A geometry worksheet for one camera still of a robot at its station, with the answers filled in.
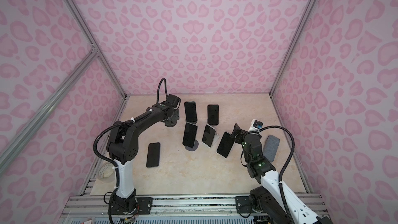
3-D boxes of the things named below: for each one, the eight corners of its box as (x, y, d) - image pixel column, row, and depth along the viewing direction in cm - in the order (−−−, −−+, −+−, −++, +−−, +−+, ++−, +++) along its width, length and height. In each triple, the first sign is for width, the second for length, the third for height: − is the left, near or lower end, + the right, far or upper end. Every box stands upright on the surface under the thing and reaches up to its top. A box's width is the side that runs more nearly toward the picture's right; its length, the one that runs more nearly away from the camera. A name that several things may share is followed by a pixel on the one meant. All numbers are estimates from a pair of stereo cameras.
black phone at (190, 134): (184, 147, 94) (180, 133, 81) (189, 136, 99) (186, 122, 86) (194, 151, 93) (192, 137, 80) (198, 139, 97) (197, 125, 85)
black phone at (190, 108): (186, 125, 105) (183, 110, 93) (186, 116, 109) (184, 101, 97) (197, 124, 104) (195, 110, 93) (197, 116, 109) (196, 101, 97)
